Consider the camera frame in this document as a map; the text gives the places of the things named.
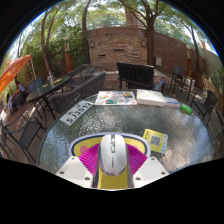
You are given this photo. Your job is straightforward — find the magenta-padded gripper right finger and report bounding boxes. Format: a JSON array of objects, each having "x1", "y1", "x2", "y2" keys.
[{"x1": 125, "y1": 143, "x2": 170, "y2": 189}]

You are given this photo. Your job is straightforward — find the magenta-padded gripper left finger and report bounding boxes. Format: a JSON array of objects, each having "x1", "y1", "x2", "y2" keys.
[{"x1": 54, "y1": 143, "x2": 102, "y2": 189}]

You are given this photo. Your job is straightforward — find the white computer mouse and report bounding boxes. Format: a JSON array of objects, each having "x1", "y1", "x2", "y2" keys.
[{"x1": 98, "y1": 133, "x2": 129, "y2": 177}]

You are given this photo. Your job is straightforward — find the yellow bird-shaped mouse pad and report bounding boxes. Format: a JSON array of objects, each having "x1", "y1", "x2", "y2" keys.
[{"x1": 68, "y1": 132, "x2": 152, "y2": 190}]

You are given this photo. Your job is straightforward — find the yellow printed card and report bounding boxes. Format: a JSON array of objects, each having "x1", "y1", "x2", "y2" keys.
[{"x1": 142, "y1": 128, "x2": 169, "y2": 154}]

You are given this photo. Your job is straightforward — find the white number plate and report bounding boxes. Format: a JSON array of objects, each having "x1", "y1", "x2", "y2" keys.
[{"x1": 58, "y1": 99, "x2": 95, "y2": 127}]

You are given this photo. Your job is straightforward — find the black metal patio chair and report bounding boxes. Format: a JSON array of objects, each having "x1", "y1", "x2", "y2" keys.
[{"x1": 0, "y1": 114, "x2": 46, "y2": 164}]

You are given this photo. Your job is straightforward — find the green tube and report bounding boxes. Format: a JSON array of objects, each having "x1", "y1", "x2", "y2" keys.
[{"x1": 179, "y1": 102, "x2": 194, "y2": 115}]

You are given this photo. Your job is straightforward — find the small white-blue booklet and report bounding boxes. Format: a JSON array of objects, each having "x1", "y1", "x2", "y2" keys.
[{"x1": 163, "y1": 96, "x2": 182, "y2": 108}]

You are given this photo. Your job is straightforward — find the white book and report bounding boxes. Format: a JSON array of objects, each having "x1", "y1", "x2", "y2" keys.
[{"x1": 136, "y1": 88, "x2": 167, "y2": 108}]

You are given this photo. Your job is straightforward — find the dark wicker chair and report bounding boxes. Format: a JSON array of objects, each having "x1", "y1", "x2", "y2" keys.
[
  {"x1": 66, "y1": 63, "x2": 98, "y2": 89},
  {"x1": 50, "y1": 71, "x2": 107, "y2": 114}
]

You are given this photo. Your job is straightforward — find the colourful printed sheet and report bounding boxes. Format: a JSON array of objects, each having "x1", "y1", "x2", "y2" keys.
[{"x1": 94, "y1": 90, "x2": 138, "y2": 107}]

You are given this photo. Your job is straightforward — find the dark round patio table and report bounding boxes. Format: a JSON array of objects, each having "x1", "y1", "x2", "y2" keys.
[{"x1": 25, "y1": 75, "x2": 72, "y2": 121}]

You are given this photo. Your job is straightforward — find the black mesh patio chair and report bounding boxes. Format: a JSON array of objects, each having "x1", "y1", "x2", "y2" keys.
[{"x1": 190, "y1": 89, "x2": 218, "y2": 128}]

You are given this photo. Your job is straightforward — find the person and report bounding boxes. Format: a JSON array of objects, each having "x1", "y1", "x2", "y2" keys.
[{"x1": 11, "y1": 81, "x2": 28, "y2": 108}]

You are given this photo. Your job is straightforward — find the blue patio chair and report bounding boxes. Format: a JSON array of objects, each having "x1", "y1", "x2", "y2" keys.
[
  {"x1": 170, "y1": 64, "x2": 188, "y2": 91},
  {"x1": 27, "y1": 77, "x2": 44, "y2": 94}
]

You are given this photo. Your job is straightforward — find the white sign stand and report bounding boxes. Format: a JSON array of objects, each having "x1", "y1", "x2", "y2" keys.
[{"x1": 186, "y1": 77, "x2": 196, "y2": 93}]

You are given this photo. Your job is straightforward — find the black slatted armchair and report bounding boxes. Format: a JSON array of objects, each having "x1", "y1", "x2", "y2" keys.
[{"x1": 115, "y1": 61, "x2": 167, "y2": 94}]

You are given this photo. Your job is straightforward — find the orange umbrella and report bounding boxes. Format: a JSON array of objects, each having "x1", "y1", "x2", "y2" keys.
[{"x1": 0, "y1": 54, "x2": 33, "y2": 96}]

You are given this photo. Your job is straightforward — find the wooden lamp post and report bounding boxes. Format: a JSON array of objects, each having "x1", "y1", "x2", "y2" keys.
[
  {"x1": 63, "y1": 35, "x2": 73, "y2": 74},
  {"x1": 185, "y1": 44, "x2": 193, "y2": 78}
]

